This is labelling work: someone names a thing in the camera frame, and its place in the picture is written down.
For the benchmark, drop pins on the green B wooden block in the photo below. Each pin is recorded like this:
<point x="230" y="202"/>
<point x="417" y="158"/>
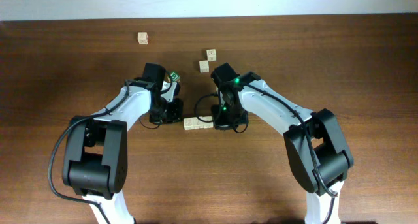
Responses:
<point x="174" y="77"/>

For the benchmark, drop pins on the plain wooden block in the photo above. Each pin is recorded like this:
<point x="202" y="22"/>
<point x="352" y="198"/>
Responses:
<point x="197" y="124"/>
<point x="142" y="38"/>

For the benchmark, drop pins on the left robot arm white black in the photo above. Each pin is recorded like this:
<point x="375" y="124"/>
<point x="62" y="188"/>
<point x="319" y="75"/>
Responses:
<point x="96" y="162"/>

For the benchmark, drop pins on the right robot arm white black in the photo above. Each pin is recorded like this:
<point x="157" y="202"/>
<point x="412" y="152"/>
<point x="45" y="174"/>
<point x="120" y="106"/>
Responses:
<point x="318" y="153"/>

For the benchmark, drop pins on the wooden block below upper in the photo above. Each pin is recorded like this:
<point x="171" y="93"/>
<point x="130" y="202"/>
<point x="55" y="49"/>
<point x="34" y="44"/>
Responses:
<point x="204" y="66"/>

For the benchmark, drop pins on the wooden block upper middle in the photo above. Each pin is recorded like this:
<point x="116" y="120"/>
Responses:
<point x="211" y="55"/>

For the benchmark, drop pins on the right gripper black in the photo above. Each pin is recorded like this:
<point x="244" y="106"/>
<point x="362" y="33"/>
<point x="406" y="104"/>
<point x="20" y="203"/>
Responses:
<point x="221" y="124"/>

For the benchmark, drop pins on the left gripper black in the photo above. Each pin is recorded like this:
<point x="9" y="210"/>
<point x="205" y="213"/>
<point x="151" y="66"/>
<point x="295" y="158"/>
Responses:
<point x="174" y="116"/>

